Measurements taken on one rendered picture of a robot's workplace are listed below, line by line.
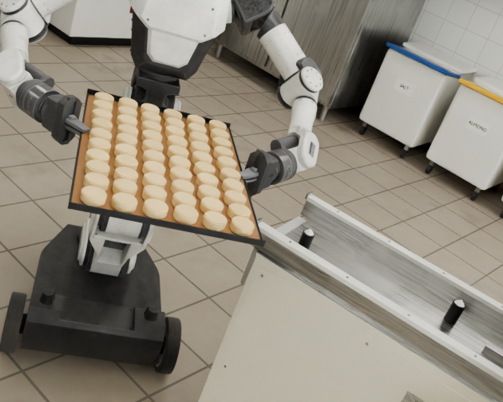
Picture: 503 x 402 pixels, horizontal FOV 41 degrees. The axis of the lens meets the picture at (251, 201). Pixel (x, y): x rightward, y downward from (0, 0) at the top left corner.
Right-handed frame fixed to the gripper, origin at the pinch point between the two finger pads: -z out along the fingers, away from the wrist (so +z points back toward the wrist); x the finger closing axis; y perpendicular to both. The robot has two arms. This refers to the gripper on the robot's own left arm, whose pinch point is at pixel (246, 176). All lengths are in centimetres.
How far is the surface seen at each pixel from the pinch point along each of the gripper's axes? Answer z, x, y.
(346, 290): 1.7, -12.5, 34.6
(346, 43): 339, -32, -138
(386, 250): 30.6, -12.1, 31.8
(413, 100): 359, -54, -79
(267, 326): -0.3, -33.0, 20.7
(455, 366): 3, -14, 64
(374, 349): 1, -22, 47
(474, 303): 32, -13, 58
